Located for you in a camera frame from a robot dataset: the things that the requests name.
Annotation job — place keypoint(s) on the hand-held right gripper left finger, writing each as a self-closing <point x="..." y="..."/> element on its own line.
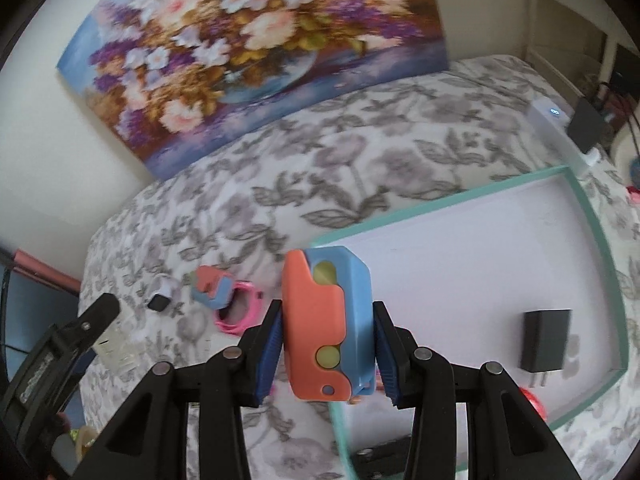
<point x="267" y="355"/>

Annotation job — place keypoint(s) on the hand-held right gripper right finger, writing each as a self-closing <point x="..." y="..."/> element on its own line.
<point x="387" y="360"/>

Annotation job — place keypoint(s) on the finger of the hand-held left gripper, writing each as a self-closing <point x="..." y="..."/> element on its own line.
<point x="100" y="317"/>

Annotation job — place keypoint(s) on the white plastic clip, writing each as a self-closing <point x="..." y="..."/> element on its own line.
<point x="117" y="352"/>

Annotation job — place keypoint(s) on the pink fitness wristband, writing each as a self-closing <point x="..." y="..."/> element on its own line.
<point x="227" y="325"/>

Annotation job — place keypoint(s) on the large orange blue toy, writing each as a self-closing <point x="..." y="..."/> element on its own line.
<point x="320" y="330"/>

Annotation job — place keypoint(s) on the small orange blue toy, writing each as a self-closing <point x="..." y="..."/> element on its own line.
<point x="212" y="287"/>

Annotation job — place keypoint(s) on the black patterned buckle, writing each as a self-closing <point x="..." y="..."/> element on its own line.
<point x="380" y="455"/>

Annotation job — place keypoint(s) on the teal shallow cardboard box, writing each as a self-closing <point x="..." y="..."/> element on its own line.
<point x="475" y="270"/>

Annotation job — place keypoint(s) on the red white small bottle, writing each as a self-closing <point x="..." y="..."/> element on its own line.
<point x="534" y="402"/>

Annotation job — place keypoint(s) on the black charger plug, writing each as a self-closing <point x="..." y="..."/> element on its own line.
<point x="545" y="340"/>

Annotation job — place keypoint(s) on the dark blue panel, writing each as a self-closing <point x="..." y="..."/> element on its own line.
<point x="30" y="310"/>

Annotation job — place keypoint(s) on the white power strip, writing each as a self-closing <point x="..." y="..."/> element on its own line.
<point x="550" y="120"/>

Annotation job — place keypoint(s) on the black plugged power adapter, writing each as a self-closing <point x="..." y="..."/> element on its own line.
<point x="590" y="125"/>

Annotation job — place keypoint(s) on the floral still-life painting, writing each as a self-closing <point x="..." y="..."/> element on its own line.
<point x="250" y="35"/>

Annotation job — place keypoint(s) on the reddish wooden rail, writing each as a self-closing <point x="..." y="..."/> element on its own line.
<point x="45" y="270"/>

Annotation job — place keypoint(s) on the white furniture frame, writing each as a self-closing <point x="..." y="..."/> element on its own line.
<point x="609" y="60"/>

